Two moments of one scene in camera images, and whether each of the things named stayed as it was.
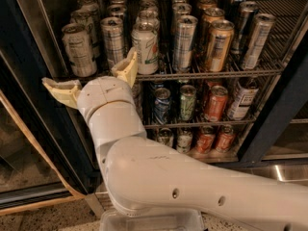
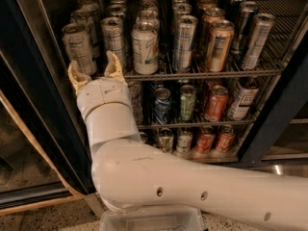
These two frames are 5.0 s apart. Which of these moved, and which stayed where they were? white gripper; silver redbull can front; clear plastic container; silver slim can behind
Moved: white gripper
Stayed: silver slim can behind; silver redbull can front; clear plastic container
